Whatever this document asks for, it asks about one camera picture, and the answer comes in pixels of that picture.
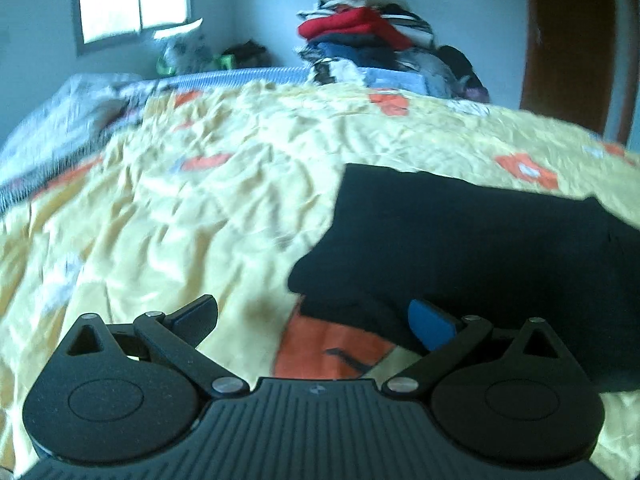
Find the black pants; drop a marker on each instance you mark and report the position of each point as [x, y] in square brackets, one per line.
[475, 250]

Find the white plastic bag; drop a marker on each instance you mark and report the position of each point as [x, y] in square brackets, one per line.
[184, 50]

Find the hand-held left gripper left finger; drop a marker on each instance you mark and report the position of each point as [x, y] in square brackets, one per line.
[195, 320]

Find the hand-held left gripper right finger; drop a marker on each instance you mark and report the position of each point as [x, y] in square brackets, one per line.
[427, 325]

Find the pile of clothes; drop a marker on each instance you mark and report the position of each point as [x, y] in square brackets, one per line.
[370, 35]

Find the grey patterned pillow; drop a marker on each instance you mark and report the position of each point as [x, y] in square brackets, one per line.
[55, 120]

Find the dark bag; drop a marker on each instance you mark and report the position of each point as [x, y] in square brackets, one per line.
[245, 52]

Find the green plastic chair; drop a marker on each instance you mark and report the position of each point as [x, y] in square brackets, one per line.
[165, 65]

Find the light blue quilt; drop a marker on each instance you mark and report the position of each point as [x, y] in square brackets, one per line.
[250, 76]

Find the brown wooden door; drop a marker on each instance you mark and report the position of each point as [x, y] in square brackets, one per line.
[565, 45]

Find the yellow floral bed sheet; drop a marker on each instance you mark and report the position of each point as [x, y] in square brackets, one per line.
[175, 210]

